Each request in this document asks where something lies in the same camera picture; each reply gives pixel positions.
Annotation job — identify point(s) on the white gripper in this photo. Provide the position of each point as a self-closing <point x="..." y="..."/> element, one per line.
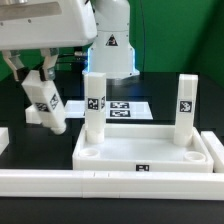
<point x="47" y="24"/>

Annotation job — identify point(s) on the white desk top tray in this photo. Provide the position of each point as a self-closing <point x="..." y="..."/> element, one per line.
<point x="144" y="148"/>

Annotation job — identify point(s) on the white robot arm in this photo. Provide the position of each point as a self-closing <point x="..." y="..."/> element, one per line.
<point x="110" y="52"/>

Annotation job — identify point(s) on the white left fence bar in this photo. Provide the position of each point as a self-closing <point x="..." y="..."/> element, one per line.
<point x="4" y="139"/>

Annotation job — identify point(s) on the white fence bar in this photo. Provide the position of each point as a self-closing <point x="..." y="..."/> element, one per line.
<point x="4" y="139"/>
<point x="115" y="184"/>
<point x="215" y="148"/>

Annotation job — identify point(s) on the fiducial marker sheet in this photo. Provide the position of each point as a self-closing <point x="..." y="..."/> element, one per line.
<point x="114" y="110"/>

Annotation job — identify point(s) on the white front fence bar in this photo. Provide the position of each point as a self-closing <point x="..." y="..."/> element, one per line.
<point x="115" y="184"/>

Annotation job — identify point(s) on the white right fence bar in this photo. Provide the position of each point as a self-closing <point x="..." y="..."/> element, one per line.
<point x="215" y="148"/>

